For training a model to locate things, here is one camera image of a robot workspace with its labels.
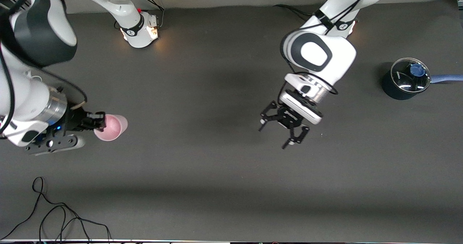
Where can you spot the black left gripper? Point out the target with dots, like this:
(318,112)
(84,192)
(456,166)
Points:
(285,118)

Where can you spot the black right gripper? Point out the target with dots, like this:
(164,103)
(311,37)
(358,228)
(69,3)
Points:
(75,120)

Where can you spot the pink plastic cup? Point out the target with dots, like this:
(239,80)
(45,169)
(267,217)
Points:
(114,128)

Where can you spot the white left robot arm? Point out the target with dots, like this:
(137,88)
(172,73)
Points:
(336,63)

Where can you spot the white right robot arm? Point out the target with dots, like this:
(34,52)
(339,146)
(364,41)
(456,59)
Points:
(21,92)

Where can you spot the dark grey table cloth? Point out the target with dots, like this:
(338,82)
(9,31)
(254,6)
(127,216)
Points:
(231,182)

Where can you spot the dark blue saucepan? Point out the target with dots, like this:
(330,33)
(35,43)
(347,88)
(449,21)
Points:
(390,88)

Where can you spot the glass lid with blue knob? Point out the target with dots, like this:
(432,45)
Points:
(405,81)

